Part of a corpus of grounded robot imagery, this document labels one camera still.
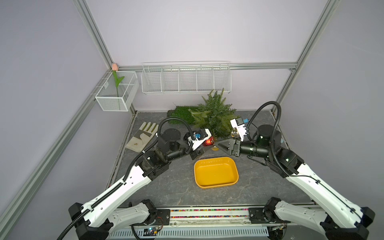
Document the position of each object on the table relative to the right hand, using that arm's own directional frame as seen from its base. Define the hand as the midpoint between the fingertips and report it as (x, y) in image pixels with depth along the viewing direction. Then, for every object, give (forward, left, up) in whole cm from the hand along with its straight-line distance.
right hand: (216, 143), depth 59 cm
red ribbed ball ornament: (+1, +3, 0) cm, 3 cm away
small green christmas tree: (+19, -1, -2) cm, 19 cm away
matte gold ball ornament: (-2, +1, 0) cm, 2 cm away
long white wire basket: (+56, +27, -6) cm, 62 cm away
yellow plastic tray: (+2, -3, -36) cm, 36 cm away
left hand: (+3, +3, -1) cm, 4 cm away
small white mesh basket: (+30, +56, -1) cm, 63 cm away
